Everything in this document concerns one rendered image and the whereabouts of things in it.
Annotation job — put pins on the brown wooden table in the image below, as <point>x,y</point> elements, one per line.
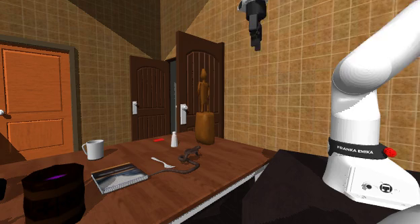
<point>203,180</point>

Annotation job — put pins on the orange door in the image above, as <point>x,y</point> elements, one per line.
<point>36,95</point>

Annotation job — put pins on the small red flat card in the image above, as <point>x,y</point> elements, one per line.
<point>159,139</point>

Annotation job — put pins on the dark brown panelled door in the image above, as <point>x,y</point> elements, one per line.
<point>151,95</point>
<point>197,69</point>

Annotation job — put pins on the grey picture book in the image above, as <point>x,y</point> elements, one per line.
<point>119,179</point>

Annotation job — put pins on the white mug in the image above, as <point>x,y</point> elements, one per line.
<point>95,150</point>

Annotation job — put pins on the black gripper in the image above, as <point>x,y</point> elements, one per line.
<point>255,11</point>

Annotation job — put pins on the dark round basket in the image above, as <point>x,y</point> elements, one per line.
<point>54,197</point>

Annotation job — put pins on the wooden human figure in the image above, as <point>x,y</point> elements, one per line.
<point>205,126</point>

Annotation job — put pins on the white salt shaker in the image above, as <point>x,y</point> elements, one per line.
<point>174,141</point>

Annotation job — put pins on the dark robot stand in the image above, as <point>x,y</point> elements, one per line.
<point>288,190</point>

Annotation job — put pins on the black object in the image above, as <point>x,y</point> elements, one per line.
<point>2,189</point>

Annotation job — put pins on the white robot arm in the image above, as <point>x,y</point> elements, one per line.
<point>356,118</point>

